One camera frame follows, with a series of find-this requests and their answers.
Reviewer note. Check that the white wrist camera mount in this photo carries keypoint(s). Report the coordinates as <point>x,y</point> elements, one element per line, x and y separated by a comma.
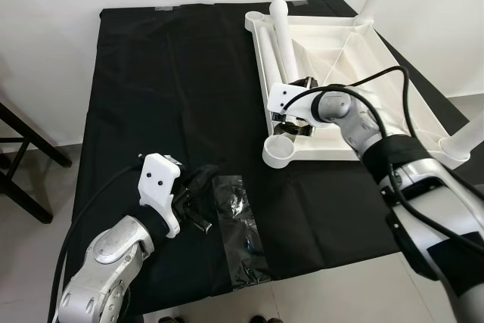
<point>159,183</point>
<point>283,100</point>

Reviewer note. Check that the dark right robot foot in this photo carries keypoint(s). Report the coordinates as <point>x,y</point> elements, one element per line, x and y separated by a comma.
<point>265,318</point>

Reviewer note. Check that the black table cloth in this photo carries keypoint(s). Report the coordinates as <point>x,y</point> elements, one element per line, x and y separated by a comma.
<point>189,96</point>

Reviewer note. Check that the dark left robot foot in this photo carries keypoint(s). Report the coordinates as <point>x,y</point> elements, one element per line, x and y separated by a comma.
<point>168,319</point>

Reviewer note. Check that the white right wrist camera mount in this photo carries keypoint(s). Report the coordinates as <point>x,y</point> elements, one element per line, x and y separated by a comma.
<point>283,100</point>

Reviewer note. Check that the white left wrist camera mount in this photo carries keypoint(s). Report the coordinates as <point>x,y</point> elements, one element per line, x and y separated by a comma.
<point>159,183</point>

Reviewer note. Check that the dark robot foot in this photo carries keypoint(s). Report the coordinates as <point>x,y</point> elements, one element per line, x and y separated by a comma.
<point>168,319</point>
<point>265,318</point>

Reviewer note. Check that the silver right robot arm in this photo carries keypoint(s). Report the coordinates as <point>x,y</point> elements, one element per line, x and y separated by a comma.
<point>423,202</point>

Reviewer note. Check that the white plastic children table top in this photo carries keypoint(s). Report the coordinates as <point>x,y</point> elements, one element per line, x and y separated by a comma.
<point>355,51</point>

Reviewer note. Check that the small clear tape piece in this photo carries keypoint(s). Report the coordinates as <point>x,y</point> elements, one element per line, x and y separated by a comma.
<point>166,8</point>
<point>299,1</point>

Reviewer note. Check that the black metal rack frame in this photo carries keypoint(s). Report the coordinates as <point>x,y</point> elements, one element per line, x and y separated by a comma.
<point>23,149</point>

